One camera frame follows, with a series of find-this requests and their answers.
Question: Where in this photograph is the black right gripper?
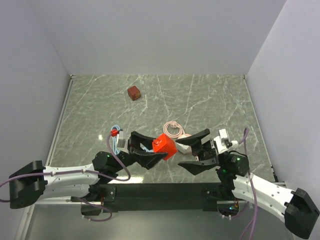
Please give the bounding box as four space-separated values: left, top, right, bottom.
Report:
175 128 228 175

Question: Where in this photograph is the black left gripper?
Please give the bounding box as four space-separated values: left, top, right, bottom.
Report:
112 131 168 173

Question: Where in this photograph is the white square socket adapter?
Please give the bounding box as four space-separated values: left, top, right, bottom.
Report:
175 142 192 155

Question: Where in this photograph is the red cube socket adapter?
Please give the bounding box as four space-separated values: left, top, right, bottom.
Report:
152 133 178 161

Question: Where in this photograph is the blue power strip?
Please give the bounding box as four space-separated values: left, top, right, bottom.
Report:
142 147 154 153

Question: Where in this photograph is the pink round power strip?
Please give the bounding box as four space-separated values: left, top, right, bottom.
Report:
178 133 191 139

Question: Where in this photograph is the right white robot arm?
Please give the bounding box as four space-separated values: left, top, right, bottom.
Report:
176 128 320 240

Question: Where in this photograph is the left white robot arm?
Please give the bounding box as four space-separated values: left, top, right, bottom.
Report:
8 129 170 209

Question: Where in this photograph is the black base beam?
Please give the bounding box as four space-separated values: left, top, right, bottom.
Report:
83 182 235 213

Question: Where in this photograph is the dark red cube adapter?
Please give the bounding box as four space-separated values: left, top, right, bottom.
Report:
127 85 141 101

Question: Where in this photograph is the blue power strip cable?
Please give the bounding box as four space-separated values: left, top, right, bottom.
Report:
110 124 124 156

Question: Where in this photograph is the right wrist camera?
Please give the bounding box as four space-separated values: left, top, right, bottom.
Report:
213 128 239 154

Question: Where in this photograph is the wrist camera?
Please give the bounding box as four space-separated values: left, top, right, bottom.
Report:
110 128 128 152
213 128 239 154

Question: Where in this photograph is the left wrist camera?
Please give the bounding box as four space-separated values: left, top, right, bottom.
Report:
110 128 128 152

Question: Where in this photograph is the pink coiled power cable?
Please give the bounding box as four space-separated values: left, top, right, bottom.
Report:
162 120 187 138

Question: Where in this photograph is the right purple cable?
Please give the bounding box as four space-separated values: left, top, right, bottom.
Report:
224 127 259 240

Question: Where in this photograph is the purple cable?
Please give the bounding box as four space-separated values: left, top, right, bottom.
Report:
224 127 259 240
0 132 132 223

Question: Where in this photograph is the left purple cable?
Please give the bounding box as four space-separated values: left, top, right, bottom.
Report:
0 132 132 223

